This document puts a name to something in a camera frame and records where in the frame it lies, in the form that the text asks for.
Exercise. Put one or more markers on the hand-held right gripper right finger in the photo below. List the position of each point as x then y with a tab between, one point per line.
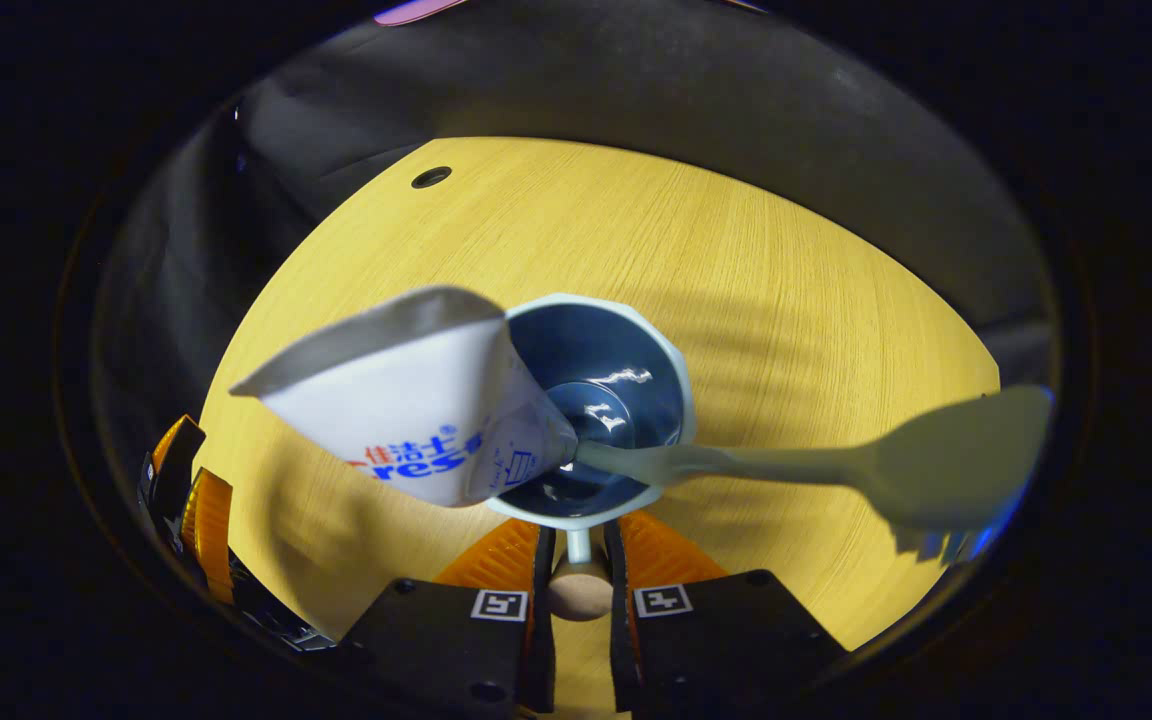
736	640

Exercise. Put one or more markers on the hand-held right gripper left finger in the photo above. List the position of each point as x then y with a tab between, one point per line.
436	640

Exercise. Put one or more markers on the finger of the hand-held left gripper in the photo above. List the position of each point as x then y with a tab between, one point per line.
211	530
178	455

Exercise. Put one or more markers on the white toothpaste tube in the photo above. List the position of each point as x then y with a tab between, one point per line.
406	410

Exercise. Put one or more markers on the pale green toothbrush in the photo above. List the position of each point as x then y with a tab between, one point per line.
956	460

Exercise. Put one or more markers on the black backdrop cloth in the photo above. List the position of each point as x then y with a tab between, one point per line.
636	90

